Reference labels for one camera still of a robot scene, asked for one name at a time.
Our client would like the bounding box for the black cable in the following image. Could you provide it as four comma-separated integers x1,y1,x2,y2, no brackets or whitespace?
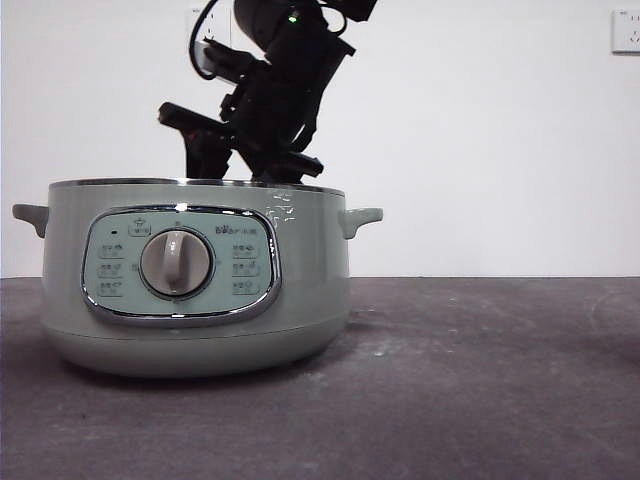
188,0,224,81

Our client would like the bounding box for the white wall socket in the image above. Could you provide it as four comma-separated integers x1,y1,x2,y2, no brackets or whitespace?
610,8,640,55
185,7,234,55

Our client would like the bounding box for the pale green electric cooking pot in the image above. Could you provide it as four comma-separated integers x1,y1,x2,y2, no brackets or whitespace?
12,177,385,379

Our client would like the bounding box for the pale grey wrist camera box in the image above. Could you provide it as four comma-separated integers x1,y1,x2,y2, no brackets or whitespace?
193,40,224,76

